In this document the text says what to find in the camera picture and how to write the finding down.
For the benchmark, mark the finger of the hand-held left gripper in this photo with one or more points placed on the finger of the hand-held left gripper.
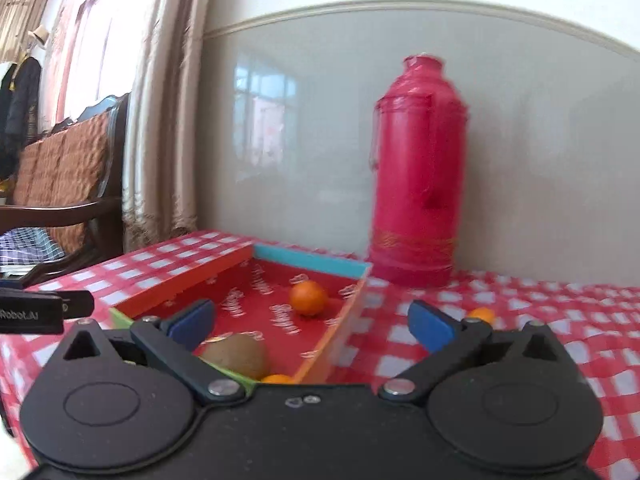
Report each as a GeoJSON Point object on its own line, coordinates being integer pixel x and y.
{"type": "Point", "coordinates": [77, 304]}

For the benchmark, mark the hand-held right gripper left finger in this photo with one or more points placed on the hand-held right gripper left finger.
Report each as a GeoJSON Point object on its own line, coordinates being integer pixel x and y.
{"type": "Point", "coordinates": [192, 322]}

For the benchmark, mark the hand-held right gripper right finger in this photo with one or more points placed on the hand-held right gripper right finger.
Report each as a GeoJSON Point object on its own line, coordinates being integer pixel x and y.
{"type": "Point", "coordinates": [430, 327]}

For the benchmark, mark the tangerine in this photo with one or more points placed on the tangerine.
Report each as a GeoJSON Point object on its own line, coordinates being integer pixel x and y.
{"type": "Point", "coordinates": [277, 379]}
{"type": "Point", "coordinates": [482, 314]}
{"type": "Point", "coordinates": [309, 298]}

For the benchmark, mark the colourful cardboard box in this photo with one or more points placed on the colourful cardboard box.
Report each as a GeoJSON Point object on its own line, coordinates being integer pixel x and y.
{"type": "Point", "coordinates": [260, 290]}

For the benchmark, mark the brown kiwi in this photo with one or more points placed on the brown kiwi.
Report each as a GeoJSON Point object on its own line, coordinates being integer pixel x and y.
{"type": "Point", "coordinates": [237, 355]}

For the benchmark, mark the blue checked cloth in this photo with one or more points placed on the blue checked cloth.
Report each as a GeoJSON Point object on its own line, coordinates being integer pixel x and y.
{"type": "Point", "coordinates": [25, 247]}

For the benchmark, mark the dark wooden chair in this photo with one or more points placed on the dark wooden chair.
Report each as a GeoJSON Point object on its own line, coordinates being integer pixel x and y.
{"type": "Point", "coordinates": [50, 212]}

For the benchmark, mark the red checked tablecloth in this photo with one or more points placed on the red checked tablecloth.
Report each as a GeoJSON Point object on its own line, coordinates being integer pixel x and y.
{"type": "Point", "coordinates": [550, 320]}

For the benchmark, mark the orange patterned chair cushion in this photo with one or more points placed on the orange patterned chair cushion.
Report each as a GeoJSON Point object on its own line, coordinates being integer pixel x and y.
{"type": "Point", "coordinates": [65, 170]}

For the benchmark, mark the red thermos flask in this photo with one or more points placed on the red thermos flask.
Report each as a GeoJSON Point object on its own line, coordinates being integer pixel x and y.
{"type": "Point", "coordinates": [420, 160]}

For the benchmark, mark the beige curtain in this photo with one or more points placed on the beige curtain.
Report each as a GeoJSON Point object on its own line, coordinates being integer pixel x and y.
{"type": "Point", "coordinates": [160, 135]}

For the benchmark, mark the dark hanging coat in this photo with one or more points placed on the dark hanging coat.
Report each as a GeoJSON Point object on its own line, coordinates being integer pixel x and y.
{"type": "Point", "coordinates": [20, 110]}

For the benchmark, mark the beige hat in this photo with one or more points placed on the beige hat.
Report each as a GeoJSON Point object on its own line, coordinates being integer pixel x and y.
{"type": "Point", "coordinates": [38, 36]}

